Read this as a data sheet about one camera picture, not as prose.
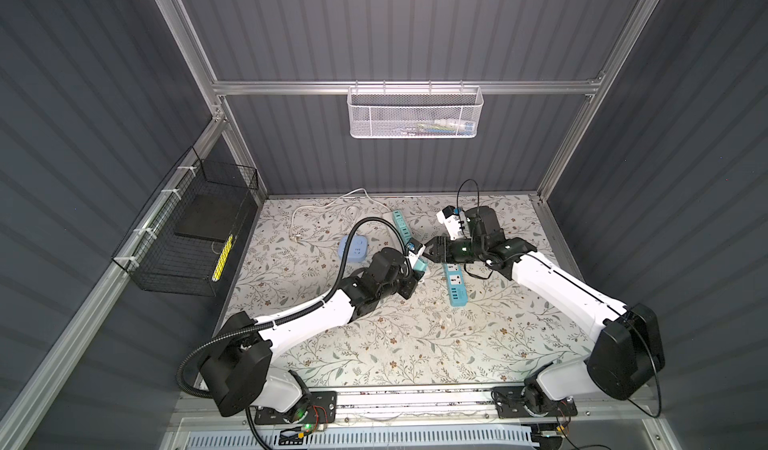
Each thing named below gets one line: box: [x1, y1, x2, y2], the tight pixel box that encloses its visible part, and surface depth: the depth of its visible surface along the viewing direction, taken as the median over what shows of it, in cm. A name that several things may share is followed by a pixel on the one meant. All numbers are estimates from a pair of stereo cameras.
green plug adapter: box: [413, 256, 429, 272], surface depth 80 cm
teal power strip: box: [443, 262, 469, 307], surface depth 93 cm
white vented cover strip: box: [183, 428, 539, 450], surface depth 72 cm
